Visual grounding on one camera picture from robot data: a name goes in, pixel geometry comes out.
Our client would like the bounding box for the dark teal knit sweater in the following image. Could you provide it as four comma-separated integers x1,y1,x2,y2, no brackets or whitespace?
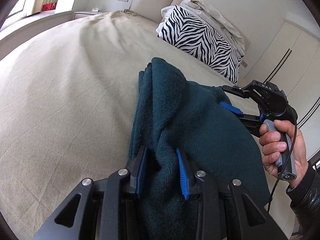
128,57,270,239

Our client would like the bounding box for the black jacket sleeve forearm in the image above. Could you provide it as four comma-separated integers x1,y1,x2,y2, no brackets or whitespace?
286,163,320,239

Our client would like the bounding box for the person's right hand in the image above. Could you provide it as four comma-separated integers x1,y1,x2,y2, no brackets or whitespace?
259,120,309,188

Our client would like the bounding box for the zebra print pillow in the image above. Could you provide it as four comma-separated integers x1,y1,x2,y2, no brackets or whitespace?
156,5,241,85

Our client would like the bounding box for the crumpled white duvet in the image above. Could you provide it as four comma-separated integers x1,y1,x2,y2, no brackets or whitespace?
180,0,246,57

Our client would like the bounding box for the beige bed sheet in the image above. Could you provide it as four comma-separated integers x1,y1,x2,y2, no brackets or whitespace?
0,9,296,240

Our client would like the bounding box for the white bedside table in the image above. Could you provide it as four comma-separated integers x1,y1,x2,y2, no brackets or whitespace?
73,11,102,20

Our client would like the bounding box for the red storage box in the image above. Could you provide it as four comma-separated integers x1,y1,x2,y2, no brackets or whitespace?
41,2,57,12

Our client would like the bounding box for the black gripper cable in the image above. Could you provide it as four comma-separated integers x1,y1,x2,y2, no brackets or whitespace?
267,104,299,214

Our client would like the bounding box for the small wall socket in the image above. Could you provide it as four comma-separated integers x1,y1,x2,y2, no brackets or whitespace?
241,61,248,68

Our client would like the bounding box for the white wardrobe with black handles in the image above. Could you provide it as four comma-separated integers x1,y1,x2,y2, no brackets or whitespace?
245,22,319,159

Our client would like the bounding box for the beige bed frame side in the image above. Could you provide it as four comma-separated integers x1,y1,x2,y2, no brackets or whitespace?
1,11,74,60

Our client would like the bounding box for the window with dark frame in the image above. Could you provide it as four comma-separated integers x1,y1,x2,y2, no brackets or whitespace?
1,0,27,30

